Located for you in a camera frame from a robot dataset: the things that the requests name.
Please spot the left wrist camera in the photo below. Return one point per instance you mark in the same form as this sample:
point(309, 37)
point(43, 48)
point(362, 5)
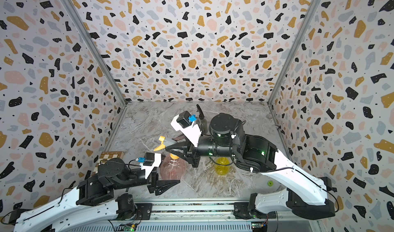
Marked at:
point(149, 162)

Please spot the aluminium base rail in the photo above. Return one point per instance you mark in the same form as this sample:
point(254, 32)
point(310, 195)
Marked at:
point(192, 215)

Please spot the wooden chessboard box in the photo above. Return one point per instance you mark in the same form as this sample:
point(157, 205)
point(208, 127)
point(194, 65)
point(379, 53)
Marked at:
point(105, 156)

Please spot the yellow spray bottle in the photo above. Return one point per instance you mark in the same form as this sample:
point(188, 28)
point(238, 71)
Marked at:
point(222, 166)

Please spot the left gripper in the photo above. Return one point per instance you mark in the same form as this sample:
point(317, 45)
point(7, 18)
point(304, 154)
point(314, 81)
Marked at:
point(155, 182)

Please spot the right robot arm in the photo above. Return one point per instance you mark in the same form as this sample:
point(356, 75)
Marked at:
point(304, 195)

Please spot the orange grey spray nozzle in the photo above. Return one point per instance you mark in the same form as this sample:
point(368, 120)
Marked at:
point(166, 142)

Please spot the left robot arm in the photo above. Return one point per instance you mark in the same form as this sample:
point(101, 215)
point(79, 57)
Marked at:
point(94, 198)

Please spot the black spray nozzle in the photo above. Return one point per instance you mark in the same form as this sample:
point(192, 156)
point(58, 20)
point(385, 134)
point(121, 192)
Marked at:
point(201, 114)

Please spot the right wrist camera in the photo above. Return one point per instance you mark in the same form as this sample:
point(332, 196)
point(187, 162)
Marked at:
point(187, 124)

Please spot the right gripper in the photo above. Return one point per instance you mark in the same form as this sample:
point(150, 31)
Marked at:
point(192, 157)

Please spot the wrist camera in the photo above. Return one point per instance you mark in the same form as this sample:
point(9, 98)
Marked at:
point(149, 162)
point(187, 124)

